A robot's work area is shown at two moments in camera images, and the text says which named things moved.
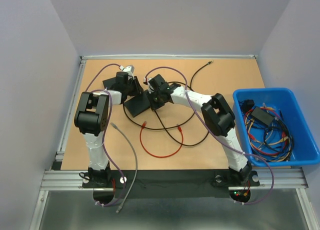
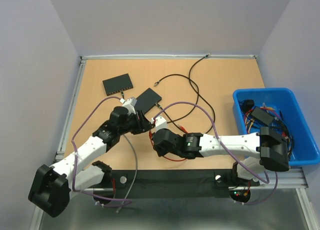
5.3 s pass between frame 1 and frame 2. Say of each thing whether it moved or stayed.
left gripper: moved
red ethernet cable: moved
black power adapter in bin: stayed
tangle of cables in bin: stayed
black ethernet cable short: moved
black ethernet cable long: moved
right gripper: moved
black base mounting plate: stayed
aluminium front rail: stayed
